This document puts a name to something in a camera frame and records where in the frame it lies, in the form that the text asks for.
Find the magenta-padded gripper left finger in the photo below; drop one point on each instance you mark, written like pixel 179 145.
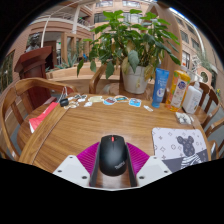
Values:
pixel 68 168

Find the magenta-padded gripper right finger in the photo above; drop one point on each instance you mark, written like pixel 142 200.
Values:
pixel 155 168

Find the black computer mouse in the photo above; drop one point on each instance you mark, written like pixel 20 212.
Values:
pixel 112 155

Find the white and grey mouse pad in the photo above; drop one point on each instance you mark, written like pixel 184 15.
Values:
pixel 173 143

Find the crumpled white wrapper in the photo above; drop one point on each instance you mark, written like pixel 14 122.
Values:
pixel 184 118

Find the red booklet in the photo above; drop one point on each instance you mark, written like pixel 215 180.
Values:
pixel 41 116

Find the small white sticker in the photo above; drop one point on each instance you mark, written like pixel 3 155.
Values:
pixel 148 108

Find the grey flat case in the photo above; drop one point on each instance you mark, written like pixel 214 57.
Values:
pixel 213 150

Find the black car key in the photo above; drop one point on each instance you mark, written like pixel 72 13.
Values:
pixel 64 102

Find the light blue sticker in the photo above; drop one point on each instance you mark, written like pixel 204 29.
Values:
pixel 135 102

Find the cream paper sticker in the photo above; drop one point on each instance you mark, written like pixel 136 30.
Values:
pixel 95 99

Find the white pump bottle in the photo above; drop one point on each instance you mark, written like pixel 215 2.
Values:
pixel 191 100

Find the dark oval sticker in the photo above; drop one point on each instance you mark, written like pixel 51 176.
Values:
pixel 121 98

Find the blue and red sticker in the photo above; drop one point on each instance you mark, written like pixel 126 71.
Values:
pixel 109 100

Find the yellow dish soap bottle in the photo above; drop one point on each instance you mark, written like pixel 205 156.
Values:
pixel 177 91

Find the blue squeeze tube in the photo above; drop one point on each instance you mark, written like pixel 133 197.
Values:
pixel 160 88

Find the dark red wooden lectern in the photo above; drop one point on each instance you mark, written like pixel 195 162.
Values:
pixel 33 63

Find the dark bust statue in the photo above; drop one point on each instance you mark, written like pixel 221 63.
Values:
pixel 33 42

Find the leafy plant in white pot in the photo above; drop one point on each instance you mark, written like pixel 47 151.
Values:
pixel 133 36

